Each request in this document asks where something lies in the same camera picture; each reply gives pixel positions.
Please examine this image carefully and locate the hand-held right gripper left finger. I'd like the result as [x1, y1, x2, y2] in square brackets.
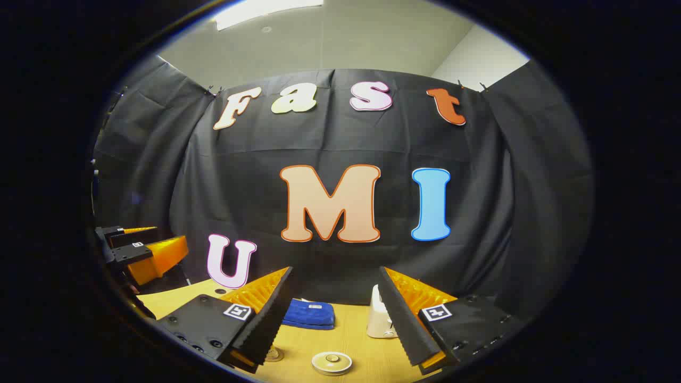
[157, 266, 295, 374]

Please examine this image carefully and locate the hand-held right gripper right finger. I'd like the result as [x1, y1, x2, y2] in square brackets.
[378, 266, 525, 376]

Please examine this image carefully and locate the cream teacup lid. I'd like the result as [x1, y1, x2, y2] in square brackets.
[311, 351, 353, 373]

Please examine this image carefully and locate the white toaster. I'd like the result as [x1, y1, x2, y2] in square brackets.
[367, 285, 400, 339]

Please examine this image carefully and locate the folded blue towel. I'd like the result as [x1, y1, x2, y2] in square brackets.
[282, 299, 336, 330]

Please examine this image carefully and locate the black backdrop cloth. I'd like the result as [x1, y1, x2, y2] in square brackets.
[92, 53, 595, 320]

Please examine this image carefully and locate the ceiling light panel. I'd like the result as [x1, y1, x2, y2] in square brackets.
[214, 0, 324, 31]

